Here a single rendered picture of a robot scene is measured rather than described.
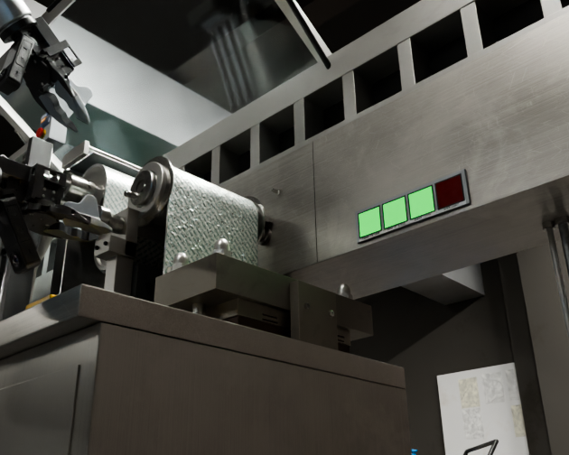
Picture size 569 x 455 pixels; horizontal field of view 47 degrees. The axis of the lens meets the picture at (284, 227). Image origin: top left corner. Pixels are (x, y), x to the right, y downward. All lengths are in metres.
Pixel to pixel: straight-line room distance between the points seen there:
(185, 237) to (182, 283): 0.20
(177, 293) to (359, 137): 0.56
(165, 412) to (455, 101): 0.80
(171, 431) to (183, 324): 0.14
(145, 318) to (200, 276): 0.23
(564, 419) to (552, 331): 0.77
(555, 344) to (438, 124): 5.29
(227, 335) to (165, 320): 0.10
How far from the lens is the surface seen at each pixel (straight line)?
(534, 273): 6.72
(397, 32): 1.50
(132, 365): 0.82
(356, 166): 1.40
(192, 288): 1.06
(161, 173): 1.30
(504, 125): 1.23
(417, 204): 1.26
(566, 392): 6.41
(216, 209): 1.35
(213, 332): 0.91
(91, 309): 0.80
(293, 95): 1.64
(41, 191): 1.09
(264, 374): 0.96
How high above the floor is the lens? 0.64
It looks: 25 degrees up
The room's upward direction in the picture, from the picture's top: 1 degrees counter-clockwise
